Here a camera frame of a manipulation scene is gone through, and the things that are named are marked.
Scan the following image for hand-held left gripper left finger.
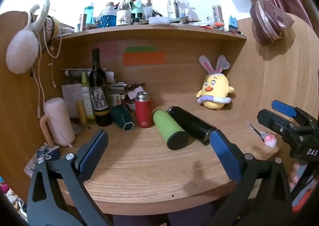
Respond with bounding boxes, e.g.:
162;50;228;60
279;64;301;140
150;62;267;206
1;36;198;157
26;129;115;226

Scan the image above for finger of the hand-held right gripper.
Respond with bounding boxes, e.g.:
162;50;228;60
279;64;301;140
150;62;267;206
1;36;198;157
257;109;296;139
272;100;319;129

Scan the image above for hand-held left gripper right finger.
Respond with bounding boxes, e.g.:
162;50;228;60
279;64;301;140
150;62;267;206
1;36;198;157
203;129;293;226

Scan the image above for black cup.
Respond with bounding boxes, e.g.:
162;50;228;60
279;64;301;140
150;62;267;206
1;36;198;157
167;106;217;146

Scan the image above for dark green hexagonal cup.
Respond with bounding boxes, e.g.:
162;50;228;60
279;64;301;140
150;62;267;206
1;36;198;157
110;104;135;132

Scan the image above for light green cup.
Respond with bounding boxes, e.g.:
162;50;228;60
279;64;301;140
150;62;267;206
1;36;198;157
153;109;189;151

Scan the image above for red thermos cup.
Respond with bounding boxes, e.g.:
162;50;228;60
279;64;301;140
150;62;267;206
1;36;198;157
135;91;154;129

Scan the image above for person's right hand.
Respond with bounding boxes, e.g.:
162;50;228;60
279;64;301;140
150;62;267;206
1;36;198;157
288;162;300;189

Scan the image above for black pen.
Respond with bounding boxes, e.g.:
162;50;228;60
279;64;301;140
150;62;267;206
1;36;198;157
249;124;265;140

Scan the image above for yellow tube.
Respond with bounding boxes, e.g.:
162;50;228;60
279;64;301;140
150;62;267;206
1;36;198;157
77;101;88;126

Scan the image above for blue pouch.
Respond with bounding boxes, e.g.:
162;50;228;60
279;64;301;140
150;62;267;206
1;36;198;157
24;142;60;177

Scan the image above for pale green bottle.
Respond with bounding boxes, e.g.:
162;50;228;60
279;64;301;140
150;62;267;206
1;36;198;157
80;72;96;124

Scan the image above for white calendar sheet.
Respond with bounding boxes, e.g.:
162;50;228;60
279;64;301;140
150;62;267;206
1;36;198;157
61;83;83;119

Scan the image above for yellow chick plush toy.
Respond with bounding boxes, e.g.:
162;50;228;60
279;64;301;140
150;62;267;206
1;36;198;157
196;55;235;111

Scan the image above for dark wine bottle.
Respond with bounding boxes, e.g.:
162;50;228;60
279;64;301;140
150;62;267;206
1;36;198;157
88;48;113;127

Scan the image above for pink curtain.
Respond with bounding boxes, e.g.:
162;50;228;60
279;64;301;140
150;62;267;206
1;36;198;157
212;0;319;47

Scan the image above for pink sticky note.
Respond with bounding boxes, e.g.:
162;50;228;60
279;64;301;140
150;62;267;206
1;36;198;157
100;41;117;60

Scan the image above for orange sticky note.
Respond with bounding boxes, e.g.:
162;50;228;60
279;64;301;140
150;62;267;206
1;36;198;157
122;51;166;66

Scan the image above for green sticky note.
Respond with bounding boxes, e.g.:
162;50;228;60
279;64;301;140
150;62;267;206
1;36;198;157
125;46;157;53

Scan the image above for glass jar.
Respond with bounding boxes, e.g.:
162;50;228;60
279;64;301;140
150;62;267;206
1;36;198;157
212;5;223;24

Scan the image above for white fluffy earmuffs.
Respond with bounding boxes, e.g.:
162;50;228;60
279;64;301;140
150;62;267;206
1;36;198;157
5;0;50;75

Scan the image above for wooden shelf board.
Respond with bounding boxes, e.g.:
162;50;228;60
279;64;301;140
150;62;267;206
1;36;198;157
60;24;248;41

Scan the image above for blue glass bottle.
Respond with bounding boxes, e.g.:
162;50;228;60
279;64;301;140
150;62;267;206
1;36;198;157
100;3;117;27

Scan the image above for teal liquid bottle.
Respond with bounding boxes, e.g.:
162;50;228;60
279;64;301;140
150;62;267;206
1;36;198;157
83;3;95;25

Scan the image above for white label glass bottle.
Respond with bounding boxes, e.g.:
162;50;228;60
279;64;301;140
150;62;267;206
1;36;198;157
116;0;132;26

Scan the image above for white flat box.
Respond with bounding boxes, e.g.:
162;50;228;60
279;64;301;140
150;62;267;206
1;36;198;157
149;16;170;25

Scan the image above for clear plastic organizer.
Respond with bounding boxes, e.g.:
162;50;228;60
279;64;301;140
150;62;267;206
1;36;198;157
166;0;190;19

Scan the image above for green spray bottle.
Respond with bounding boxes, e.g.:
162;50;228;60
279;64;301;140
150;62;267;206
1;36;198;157
131;0;144;18

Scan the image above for pink cup with handle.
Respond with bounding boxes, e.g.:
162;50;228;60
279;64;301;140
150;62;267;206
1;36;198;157
39;97;76;147

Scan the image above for white hanging cable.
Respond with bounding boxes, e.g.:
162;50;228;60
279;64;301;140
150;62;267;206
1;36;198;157
31;14;63;119

